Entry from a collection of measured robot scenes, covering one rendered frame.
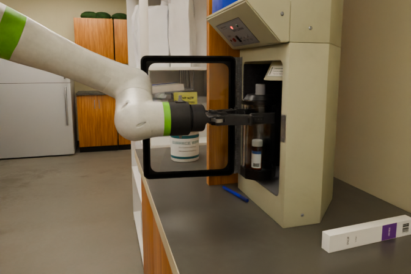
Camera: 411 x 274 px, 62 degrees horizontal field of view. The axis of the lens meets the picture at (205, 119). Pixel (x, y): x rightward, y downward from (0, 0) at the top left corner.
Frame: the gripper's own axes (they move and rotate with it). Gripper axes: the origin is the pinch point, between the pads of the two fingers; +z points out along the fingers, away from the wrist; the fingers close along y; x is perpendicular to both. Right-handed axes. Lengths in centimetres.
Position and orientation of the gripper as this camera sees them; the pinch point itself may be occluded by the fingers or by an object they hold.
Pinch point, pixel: (258, 115)
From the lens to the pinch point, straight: 99.5
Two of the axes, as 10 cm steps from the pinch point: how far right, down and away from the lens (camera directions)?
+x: 0.0, 9.9, 1.5
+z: 9.7, -0.4, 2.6
